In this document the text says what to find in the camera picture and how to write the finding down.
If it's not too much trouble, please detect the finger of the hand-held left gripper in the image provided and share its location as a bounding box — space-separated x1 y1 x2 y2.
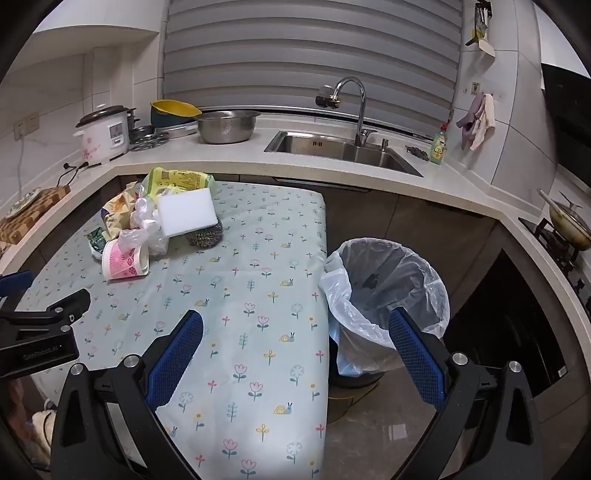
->
0 288 92 343
0 271 34 298

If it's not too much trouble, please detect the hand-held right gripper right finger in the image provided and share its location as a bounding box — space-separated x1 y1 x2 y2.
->
388 307 542 480

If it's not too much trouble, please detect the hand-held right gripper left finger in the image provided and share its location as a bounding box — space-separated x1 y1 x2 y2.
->
50 309 205 480

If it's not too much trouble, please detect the black trash bin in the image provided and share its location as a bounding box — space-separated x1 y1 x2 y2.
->
325 240 451 423

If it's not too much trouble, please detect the clear plastic bin liner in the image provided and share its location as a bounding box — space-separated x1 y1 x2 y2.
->
318 237 451 377

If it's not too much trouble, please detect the beige fuzzy slipper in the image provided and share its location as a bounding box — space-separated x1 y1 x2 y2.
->
31 399 58 464

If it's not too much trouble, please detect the pink paper cup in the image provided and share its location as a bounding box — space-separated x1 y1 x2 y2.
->
102 240 151 281

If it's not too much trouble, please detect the patterned plate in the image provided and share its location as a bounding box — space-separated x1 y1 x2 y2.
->
6 189 42 217

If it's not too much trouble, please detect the checkered wooden cutting board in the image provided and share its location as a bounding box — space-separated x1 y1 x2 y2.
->
0 185 71 245

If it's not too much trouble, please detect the crumpled clear plastic bag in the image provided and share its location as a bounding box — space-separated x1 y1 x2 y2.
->
117 225 171 256
130 196 162 232

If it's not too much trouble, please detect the floral printed tablecloth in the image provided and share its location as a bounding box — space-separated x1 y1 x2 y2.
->
14 178 329 480

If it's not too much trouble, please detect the yellow white snack wrapper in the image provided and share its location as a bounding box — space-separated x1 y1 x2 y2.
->
100 181 151 243

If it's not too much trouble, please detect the steel wool scrubber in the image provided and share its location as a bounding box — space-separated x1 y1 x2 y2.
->
185 219 225 250

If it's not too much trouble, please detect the white sponge block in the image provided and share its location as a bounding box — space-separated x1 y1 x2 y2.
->
157 187 219 238

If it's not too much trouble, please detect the white floral rice cooker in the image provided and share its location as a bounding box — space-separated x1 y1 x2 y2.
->
74 105 131 167

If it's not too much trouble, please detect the yellow green snack bag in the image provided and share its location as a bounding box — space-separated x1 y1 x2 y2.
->
147 167 217 197

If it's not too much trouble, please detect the black gas stove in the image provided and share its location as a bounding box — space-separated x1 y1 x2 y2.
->
519 217 591 296

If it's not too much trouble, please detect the round steel steamer rack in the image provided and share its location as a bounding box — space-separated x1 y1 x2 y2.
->
129 131 169 152

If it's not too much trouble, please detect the metal wok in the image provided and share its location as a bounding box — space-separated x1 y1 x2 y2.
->
539 189 591 247

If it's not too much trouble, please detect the white kitchen counter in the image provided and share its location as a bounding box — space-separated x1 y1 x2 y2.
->
0 117 591 361

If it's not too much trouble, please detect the green dish soap bottle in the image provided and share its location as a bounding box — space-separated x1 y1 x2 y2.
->
429 122 450 165

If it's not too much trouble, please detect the metal tray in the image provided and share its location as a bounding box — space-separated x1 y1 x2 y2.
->
157 121 199 139

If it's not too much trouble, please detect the stainless steel sink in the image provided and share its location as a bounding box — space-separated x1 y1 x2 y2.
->
264 130 424 178

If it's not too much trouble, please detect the steel colander bowl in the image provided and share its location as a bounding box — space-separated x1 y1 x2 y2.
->
195 110 262 145

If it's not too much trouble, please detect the yellow plastic basin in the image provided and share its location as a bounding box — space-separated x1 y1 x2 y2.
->
150 100 202 118

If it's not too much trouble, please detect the beige hanging cloth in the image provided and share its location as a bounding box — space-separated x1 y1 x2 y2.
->
468 93 496 152

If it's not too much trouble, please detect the chrome gooseneck faucet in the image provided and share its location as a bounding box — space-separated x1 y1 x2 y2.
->
315 77 377 147

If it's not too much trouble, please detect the purple hanging cloth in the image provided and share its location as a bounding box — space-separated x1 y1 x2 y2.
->
455 92 485 151

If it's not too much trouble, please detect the black range hood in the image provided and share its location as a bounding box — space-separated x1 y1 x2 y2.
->
540 62 591 171

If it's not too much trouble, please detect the grey striped window blind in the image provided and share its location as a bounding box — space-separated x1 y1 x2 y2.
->
163 0 464 121

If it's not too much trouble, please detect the black power cable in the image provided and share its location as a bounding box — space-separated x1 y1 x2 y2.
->
56 161 89 186

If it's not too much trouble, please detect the white wall outlet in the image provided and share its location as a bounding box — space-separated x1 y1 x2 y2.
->
13 116 40 140

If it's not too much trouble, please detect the white wall cabinet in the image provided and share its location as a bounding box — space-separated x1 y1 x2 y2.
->
32 0 160 58

